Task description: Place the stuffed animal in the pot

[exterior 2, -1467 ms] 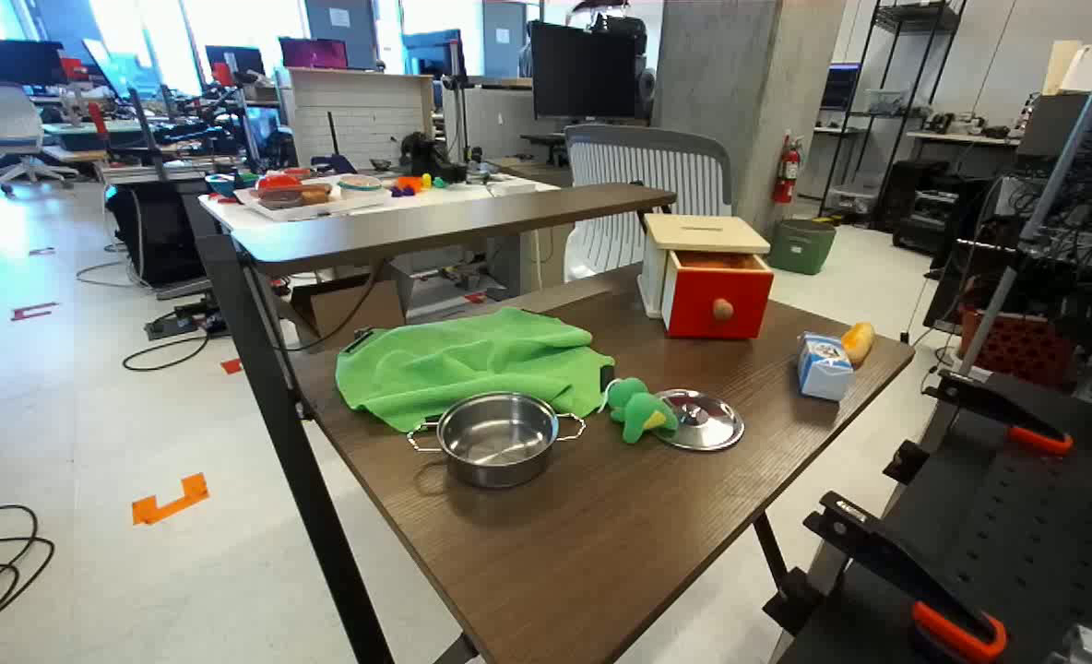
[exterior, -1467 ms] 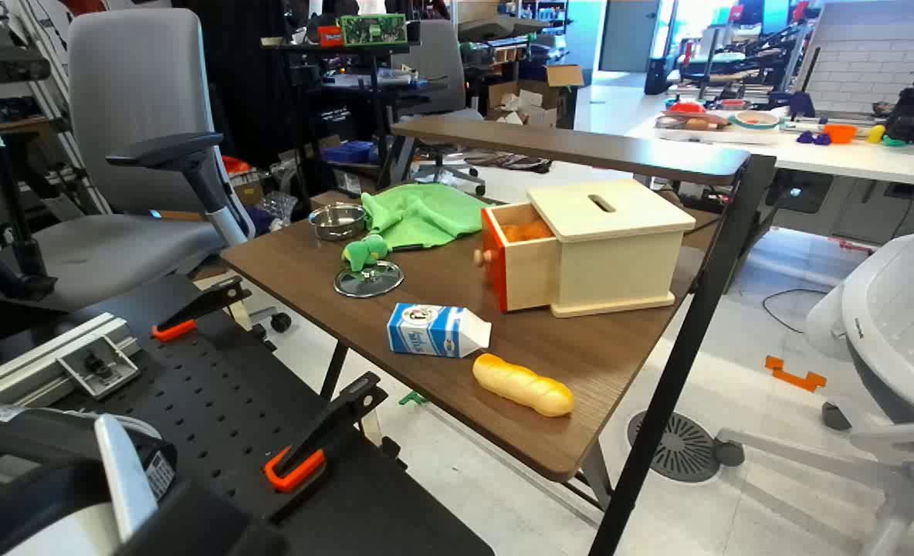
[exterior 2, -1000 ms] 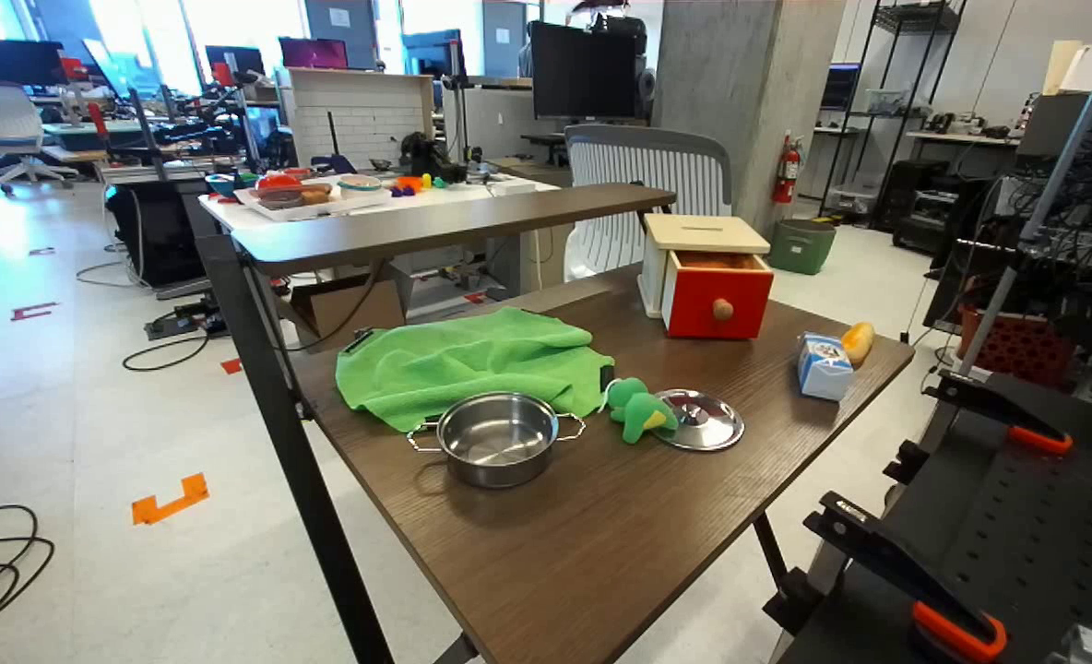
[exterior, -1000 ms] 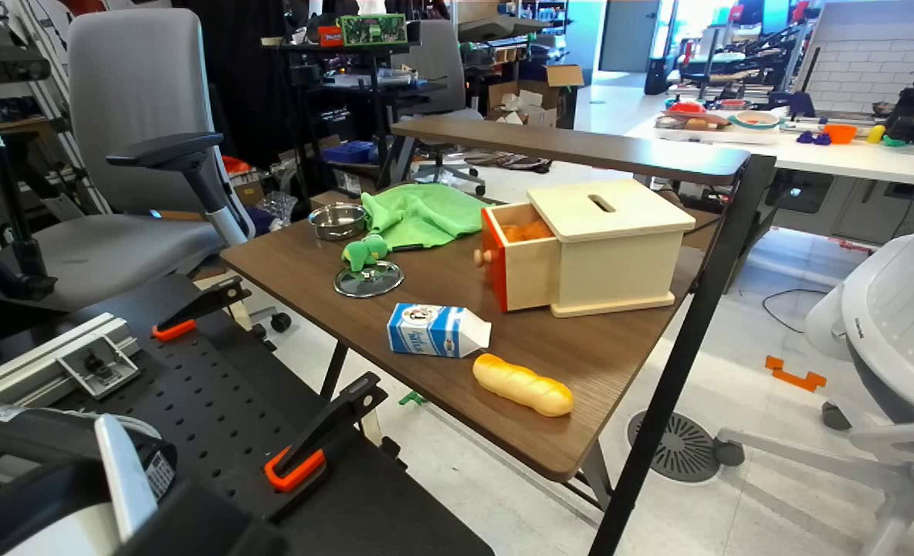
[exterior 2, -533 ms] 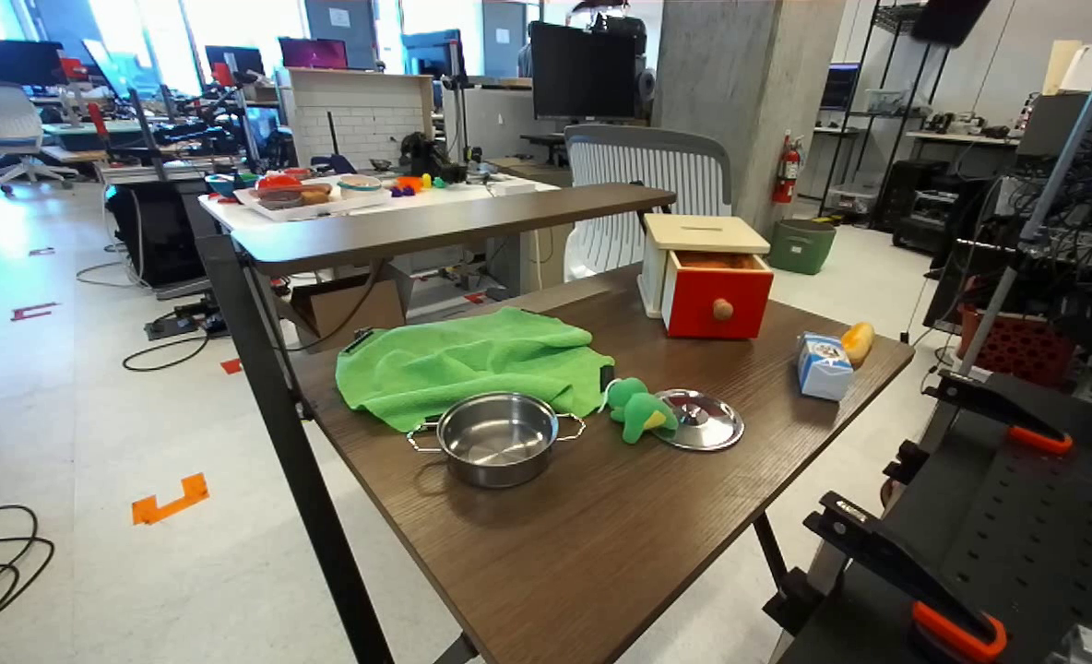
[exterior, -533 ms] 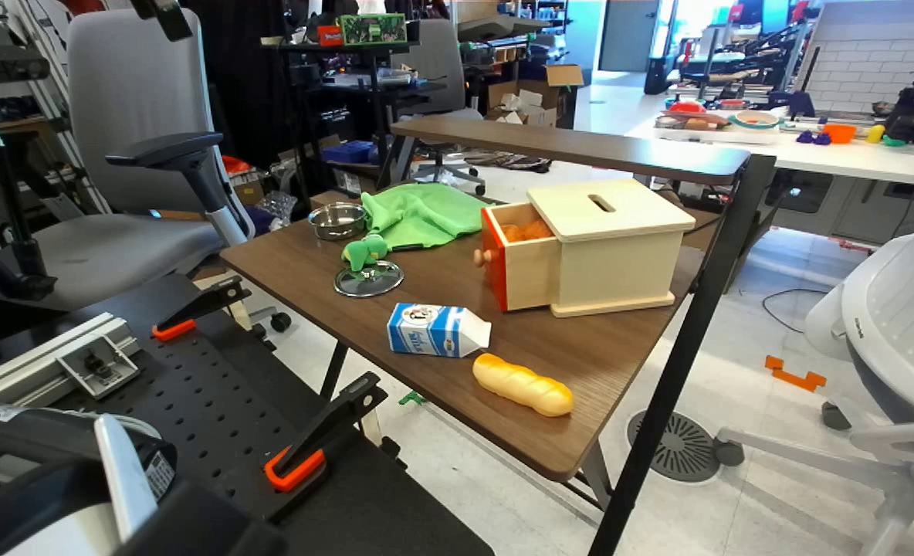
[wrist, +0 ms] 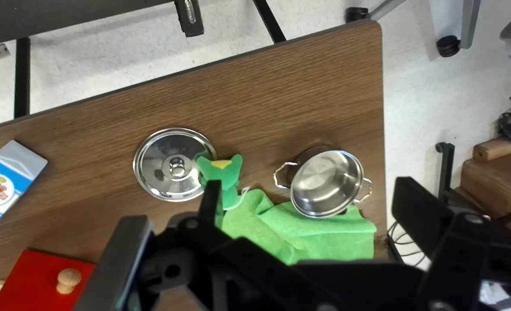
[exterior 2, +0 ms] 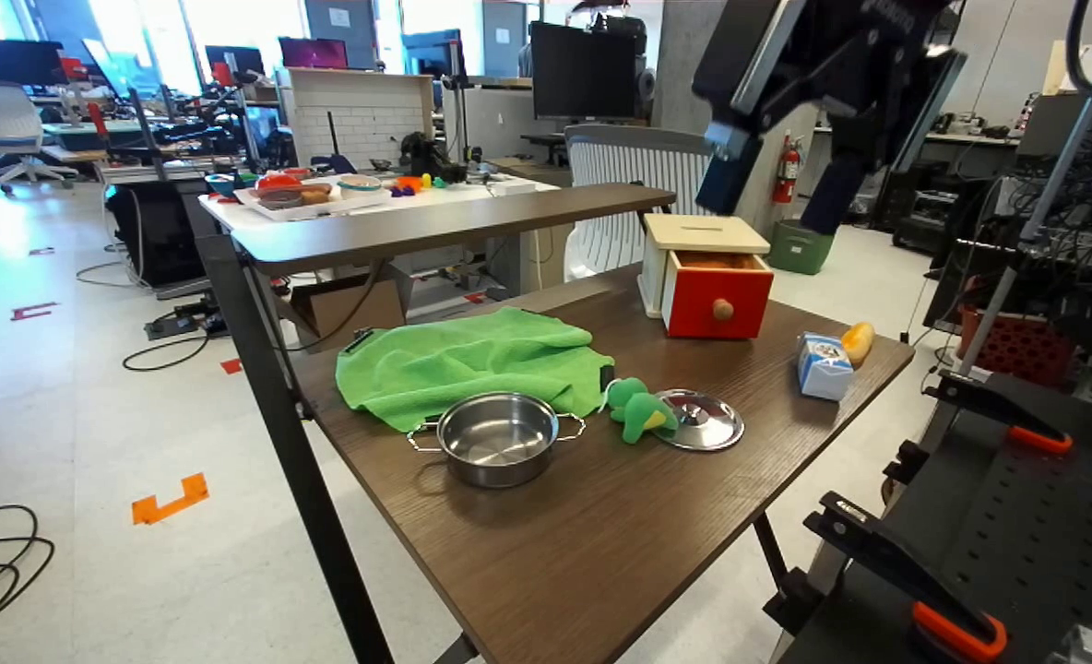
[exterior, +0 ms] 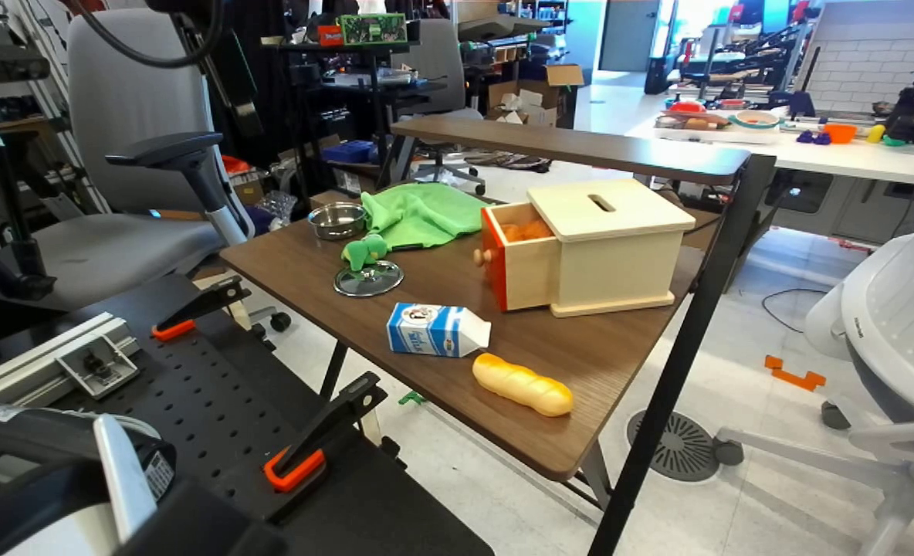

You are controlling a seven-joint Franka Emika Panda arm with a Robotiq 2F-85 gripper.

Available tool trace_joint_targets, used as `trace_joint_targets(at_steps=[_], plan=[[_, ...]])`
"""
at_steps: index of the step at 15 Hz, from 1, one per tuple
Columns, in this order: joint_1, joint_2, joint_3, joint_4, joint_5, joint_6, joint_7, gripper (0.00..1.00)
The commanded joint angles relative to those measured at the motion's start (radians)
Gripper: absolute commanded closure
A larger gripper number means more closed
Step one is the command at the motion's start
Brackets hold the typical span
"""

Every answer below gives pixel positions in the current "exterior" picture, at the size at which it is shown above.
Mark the green stuffed animal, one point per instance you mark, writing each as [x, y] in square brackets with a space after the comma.
[361, 253]

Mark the green circuit board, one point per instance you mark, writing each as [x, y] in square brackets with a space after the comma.
[371, 29]

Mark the small steel pot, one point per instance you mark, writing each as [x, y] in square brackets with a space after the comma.
[337, 221]

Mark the cardboard box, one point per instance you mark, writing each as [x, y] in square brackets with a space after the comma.
[539, 94]

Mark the steel pot lid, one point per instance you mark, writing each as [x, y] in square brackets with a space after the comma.
[370, 280]

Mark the green cloth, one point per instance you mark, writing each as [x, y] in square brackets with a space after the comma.
[422, 215]

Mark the pale wooden coin box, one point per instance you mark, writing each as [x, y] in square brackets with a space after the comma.
[612, 253]

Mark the black tripod stand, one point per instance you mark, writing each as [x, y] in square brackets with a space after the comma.
[10, 205]

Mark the black perforated mounting board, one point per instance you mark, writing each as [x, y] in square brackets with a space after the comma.
[219, 412]

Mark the white table with toys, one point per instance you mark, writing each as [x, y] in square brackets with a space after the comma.
[837, 156]

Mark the aluminium extrusion rail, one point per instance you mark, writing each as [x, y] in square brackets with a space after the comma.
[42, 361]

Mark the grey office chair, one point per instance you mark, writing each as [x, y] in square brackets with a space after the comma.
[135, 113]

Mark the yellow toy bread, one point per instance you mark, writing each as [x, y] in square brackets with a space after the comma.
[523, 384]

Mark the blue white milk carton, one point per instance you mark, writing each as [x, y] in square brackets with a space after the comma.
[430, 332]

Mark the white grid divider panel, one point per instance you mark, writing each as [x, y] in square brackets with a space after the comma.
[876, 52]

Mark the black metal table leg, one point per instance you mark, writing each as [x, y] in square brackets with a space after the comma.
[682, 342]

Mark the orange floor marker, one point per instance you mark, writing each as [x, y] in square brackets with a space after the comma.
[791, 374]

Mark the long brown side table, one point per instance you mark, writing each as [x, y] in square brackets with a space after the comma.
[582, 146]

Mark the round black floor grille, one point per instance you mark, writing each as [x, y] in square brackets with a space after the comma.
[676, 450]

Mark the black orange bar clamp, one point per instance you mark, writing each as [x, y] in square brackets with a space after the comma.
[320, 436]
[199, 307]

